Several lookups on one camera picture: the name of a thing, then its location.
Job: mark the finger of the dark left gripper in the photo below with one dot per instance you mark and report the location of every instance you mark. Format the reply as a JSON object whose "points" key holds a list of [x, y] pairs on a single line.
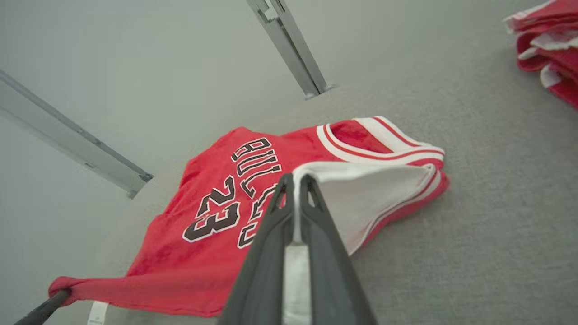
{"points": [[45, 307]]}

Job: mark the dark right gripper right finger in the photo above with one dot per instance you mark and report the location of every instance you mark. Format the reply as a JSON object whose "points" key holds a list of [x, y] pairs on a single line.
{"points": [[334, 284]]}

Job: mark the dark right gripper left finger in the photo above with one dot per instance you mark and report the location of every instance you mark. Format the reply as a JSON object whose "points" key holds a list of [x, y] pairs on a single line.
{"points": [[262, 280]]}

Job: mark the red Bulls basketball jersey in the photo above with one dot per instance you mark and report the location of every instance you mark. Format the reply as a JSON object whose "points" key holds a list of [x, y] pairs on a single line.
{"points": [[203, 253]]}

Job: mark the red shorts with white stripe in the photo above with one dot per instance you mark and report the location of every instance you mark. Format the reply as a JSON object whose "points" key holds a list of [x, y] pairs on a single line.
{"points": [[555, 49]]}

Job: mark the grey wall rail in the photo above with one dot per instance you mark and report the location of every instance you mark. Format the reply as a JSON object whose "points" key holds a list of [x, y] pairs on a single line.
{"points": [[67, 140]]}

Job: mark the grey partition post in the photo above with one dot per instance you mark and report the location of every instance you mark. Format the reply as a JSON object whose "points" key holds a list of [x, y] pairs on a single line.
{"points": [[293, 49]]}

